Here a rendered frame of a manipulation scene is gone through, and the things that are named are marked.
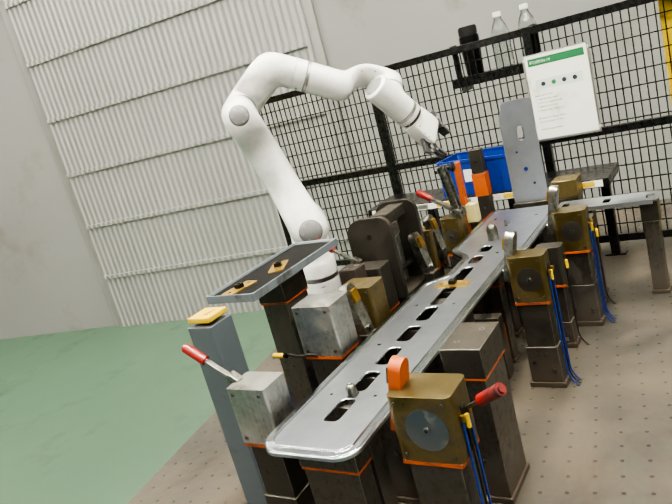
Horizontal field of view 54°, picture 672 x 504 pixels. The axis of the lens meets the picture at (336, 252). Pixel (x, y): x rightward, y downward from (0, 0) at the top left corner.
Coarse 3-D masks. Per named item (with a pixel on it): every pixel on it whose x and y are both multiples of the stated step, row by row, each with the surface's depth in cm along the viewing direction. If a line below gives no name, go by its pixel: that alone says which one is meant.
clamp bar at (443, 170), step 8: (440, 168) 203; (448, 168) 203; (440, 176) 204; (448, 176) 206; (448, 184) 204; (448, 192) 204; (456, 192) 206; (448, 200) 205; (456, 200) 207; (456, 208) 205
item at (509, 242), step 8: (512, 232) 157; (504, 240) 157; (512, 240) 156; (504, 248) 158; (512, 248) 157; (504, 256) 159; (512, 256) 158; (504, 264) 159; (504, 272) 160; (504, 280) 161
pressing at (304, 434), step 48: (480, 240) 193; (528, 240) 182; (432, 288) 165; (480, 288) 157; (384, 336) 143; (432, 336) 137; (336, 384) 127; (384, 384) 122; (288, 432) 114; (336, 432) 110
